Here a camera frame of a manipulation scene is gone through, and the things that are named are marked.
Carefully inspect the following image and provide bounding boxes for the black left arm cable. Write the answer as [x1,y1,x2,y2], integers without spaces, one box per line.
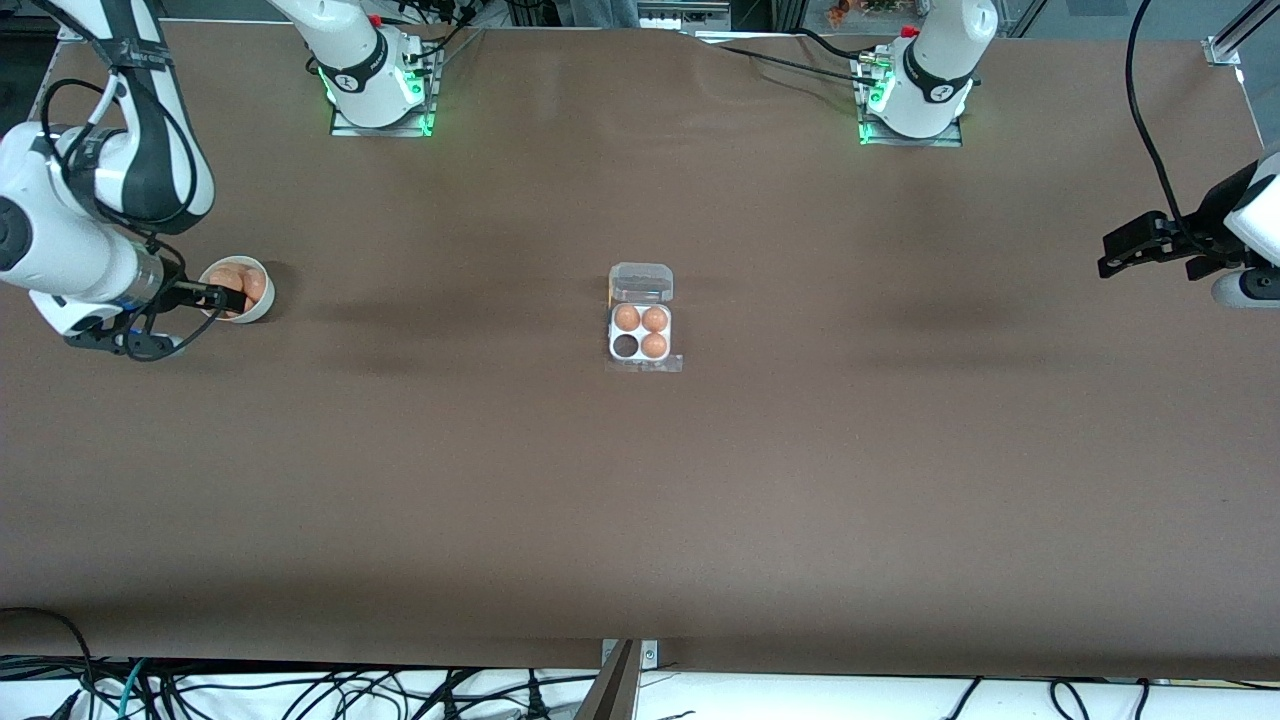
[1125,0,1216,256]

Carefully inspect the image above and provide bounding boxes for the white device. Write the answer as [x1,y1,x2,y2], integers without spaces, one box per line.
[640,3,731,31]

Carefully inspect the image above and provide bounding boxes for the aluminium frame profile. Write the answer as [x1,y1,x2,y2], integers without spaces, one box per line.
[575,640,641,720]
[1203,0,1280,67]

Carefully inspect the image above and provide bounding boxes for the teal cable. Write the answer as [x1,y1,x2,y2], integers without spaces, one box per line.
[118,658,151,720]

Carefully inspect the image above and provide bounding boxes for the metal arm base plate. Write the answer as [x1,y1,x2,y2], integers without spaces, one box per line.
[330,45,437,138]
[858,50,966,148]

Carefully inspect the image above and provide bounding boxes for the clear plastic egg box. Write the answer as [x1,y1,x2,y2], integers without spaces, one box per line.
[606,262,676,363]

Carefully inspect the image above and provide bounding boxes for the grey blue fabric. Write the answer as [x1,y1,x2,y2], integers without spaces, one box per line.
[560,0,641,29]

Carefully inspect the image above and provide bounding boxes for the white round bowl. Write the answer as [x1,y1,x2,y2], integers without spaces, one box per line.
[198,255,276,324]

